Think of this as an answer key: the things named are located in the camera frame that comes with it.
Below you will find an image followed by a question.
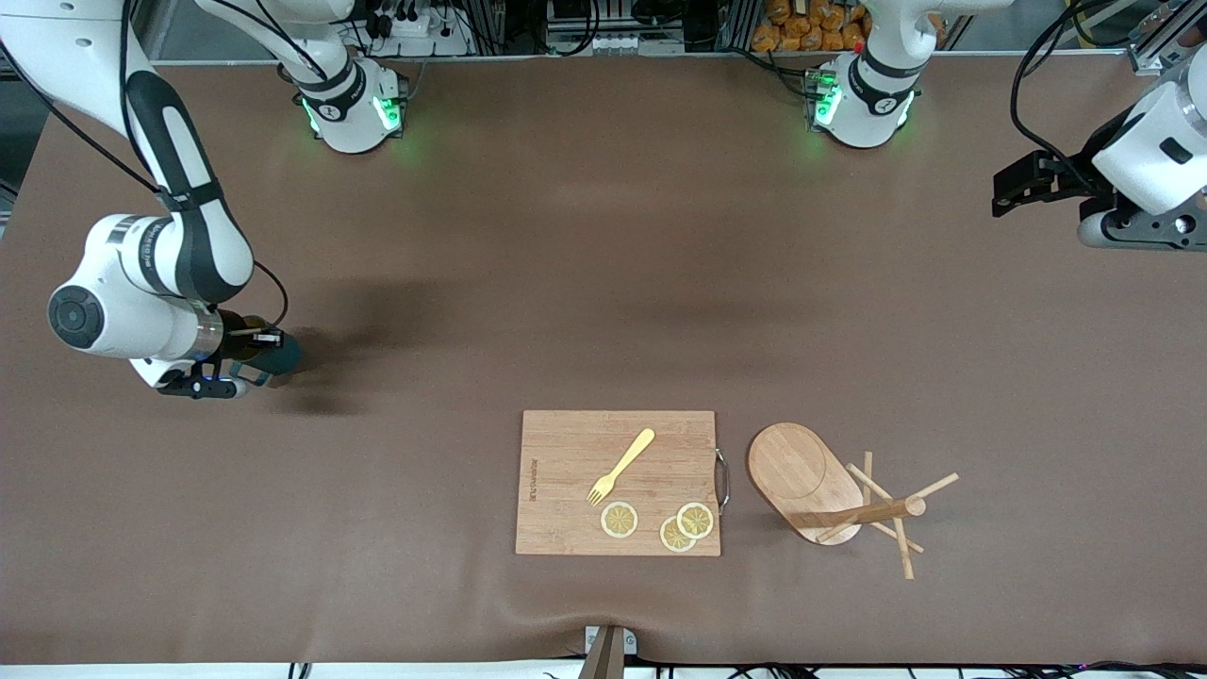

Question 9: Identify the dark green cup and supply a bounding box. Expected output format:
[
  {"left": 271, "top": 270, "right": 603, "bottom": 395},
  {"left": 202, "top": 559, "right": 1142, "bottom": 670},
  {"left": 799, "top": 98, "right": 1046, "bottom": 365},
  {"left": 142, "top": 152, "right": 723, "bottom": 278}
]
[{"left": 247, "top": 332, "right": 304, "bottom": 378}]

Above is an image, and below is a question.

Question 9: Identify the wooden cup rack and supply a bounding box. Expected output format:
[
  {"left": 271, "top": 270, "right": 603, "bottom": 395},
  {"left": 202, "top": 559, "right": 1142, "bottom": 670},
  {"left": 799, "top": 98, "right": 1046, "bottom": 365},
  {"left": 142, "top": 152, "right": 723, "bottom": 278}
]
[{"left": 748, "top": 422, "right": 961, "bottom": 580}]

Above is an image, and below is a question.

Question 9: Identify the bag of orange buns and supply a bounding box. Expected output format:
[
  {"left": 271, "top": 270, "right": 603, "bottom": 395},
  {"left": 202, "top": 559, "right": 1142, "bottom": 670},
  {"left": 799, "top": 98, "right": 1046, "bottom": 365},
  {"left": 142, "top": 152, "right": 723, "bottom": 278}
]
[{"left": 752, "top": 0, "right": 873, "bottom": 53}]

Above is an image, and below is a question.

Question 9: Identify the wooden cutting board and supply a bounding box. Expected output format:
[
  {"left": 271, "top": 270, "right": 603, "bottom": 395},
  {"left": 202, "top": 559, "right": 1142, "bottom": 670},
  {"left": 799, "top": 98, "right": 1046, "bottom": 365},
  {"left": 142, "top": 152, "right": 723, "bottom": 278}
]
[{"left": 515, "top": 410, "right": 722, "bottom": 557}]

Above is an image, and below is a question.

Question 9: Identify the white power strip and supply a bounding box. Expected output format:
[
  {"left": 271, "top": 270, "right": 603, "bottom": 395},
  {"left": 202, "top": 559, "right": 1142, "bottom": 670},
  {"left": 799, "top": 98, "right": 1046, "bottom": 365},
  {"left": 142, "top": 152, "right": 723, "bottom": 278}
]
[{"left": 372, "top": 5, "right": 439, "bottom": 39}]

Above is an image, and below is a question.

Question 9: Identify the yellow plastic fork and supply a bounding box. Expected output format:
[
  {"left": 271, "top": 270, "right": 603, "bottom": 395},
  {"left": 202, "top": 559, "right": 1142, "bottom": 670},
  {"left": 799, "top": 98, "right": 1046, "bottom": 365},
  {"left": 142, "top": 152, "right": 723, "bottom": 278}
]
[{"left": 587, "top": 428, "right": 656, "bottom": 506}]

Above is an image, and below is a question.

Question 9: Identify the black background electronics unit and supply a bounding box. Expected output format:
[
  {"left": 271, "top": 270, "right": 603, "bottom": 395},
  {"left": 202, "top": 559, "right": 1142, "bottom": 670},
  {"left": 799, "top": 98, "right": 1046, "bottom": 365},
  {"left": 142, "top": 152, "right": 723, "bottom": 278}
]
[{"left": 547, "top": 0, "right": 685, "bottom": 53}]

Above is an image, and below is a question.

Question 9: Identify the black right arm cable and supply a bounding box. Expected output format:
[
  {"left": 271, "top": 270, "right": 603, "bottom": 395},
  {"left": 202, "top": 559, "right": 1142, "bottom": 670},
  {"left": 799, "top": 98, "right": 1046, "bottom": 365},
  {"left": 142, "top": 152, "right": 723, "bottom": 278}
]
[{"left": 0, "top": 0, "right": 289, "bottom": 345}]

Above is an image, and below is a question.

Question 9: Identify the aluminium frame post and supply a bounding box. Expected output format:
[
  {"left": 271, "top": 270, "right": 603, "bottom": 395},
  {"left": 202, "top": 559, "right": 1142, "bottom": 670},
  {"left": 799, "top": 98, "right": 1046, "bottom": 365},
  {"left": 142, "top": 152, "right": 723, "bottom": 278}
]
[{"left": 1127, "top": 0, "right": 1207, "bottom": 76}]

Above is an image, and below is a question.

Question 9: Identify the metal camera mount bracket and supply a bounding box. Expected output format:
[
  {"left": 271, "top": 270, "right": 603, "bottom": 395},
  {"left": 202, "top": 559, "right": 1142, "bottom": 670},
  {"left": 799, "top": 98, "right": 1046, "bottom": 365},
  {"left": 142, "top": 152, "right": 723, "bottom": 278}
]
[{"left": 577, "top": 624, "right": 638, "bottom": 679}]

